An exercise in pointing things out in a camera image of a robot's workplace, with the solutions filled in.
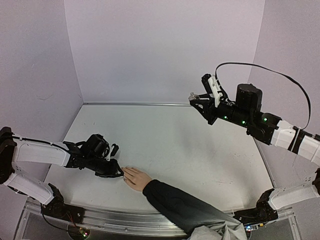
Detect left arm base cable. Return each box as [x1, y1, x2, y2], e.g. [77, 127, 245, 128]
[39, 199, 73, 232]

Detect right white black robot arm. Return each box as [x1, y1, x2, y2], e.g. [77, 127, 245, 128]
[188, 83, 320, 225]

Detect mannequin hand on table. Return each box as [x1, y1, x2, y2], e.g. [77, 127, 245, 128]
[122, 167, 153, 192]

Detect black sleeved forearm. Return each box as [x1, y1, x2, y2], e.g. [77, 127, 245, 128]
[142, 179, 242, 234]

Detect grey fabric garment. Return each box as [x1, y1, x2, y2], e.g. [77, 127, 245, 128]
[187, 222, 248, 240]

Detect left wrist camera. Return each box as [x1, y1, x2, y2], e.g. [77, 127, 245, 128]
[104, 143, 119, 161]

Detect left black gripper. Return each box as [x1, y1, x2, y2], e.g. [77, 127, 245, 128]
[86, 154, 124, 179]

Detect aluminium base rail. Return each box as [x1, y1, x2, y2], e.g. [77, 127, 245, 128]
[24, 194, 293, 237]

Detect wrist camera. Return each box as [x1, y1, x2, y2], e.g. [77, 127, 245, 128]
[104, 143, 119, 161]
[201, 73, 228, 108]

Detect clear nail polish bottle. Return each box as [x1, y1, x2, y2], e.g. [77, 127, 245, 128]
[188, 92, 199, 102]

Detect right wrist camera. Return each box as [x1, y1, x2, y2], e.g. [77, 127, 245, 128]
[201, 73, 228, 108]

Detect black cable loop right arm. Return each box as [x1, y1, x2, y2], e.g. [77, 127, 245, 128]
[214, 62, 312, 130]

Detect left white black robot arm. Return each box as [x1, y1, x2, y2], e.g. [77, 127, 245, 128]
[0, 127, 124, 219]

